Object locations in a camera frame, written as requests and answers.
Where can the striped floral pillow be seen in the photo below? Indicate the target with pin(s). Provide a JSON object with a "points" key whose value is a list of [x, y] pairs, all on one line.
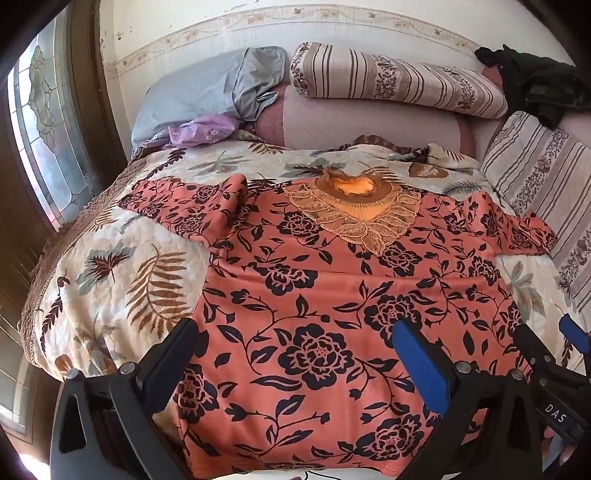
{"points": [[545, 170]]}

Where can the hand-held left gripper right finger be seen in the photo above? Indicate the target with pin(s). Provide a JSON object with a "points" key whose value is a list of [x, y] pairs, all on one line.
{"points": [[421, 365]]}

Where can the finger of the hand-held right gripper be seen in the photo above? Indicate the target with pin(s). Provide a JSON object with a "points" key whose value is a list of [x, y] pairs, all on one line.
{"points": [[575, 334], [533, 346]]}

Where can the purple floral cloth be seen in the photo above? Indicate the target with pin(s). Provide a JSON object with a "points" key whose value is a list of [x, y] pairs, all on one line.
{"points": [[198, 131]]}

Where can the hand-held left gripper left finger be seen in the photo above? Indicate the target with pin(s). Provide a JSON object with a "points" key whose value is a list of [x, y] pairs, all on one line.
{"points": [[162, 369]]}

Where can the grey blue pillow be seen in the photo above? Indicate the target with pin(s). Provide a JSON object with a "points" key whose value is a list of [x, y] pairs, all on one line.
{"points": [[194, 97]]}

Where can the stained glass window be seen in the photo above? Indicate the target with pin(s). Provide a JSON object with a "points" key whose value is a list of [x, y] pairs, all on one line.
{"points": [[46, 115]]}

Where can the dark clothing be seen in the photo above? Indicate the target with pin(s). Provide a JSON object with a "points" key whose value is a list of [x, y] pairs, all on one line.
{"points": [[535, 83]]}

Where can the person's right hand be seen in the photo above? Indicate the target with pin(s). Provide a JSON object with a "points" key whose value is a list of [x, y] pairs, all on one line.
{"points": [[554, 445]]}

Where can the leaf print quilt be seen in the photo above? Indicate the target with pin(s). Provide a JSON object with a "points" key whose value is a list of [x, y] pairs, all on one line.
{"points": [[120, 277]]}

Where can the orange floral shirt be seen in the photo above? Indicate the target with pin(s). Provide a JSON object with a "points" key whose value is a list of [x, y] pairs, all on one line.
{"points": [[323, 314]]}

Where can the striped rolled blanket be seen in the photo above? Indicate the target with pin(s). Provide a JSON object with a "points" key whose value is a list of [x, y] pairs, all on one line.
{"points": [[392, 78]]}

